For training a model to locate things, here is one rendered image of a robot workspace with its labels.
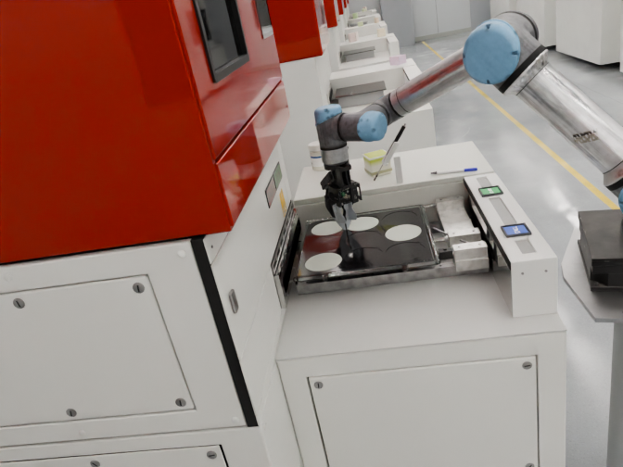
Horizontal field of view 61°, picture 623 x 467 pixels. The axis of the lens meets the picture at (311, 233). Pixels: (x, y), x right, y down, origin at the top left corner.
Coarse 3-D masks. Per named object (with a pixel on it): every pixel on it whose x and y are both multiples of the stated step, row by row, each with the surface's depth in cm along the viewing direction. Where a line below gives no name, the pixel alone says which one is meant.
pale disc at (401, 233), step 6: (396, 228) 151; (402, 228) 150; (408, 228) 150; (414, 228) 149; (420, 228) 148; (390, 234) 148; (396, 234) 148; (402, 234) 147; (408, 234) 146; (414, 234) 145; (396, 240) 145; (402, 240) 144
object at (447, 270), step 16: (384, 272) 140; (400, 272) 138; (416, 272) 138; (432, 272) 138; (448, 272) 137; (464, 272) 137; (480, 272) 137; (304, 288) 143; (320, 288) 142; (336, 288) 142
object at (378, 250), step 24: (360, 216) 164; (384, 216) 161; (408, 216) 158; (312, 240) 155; (336, 240) 152; (360, 240) 149; (384, 240) 146; (408, 240) 143; (360, 264) 136; (384, 264) 134
